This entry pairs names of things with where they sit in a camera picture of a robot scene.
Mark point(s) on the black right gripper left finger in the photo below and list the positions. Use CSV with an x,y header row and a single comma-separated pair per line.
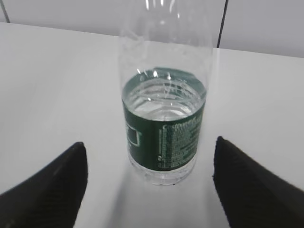
x,y
52,197

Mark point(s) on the clear green-label water bottle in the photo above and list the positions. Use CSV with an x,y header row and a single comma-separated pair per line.
x,y
165,65

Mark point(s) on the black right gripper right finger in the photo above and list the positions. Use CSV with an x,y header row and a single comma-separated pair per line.
x,y
251,195

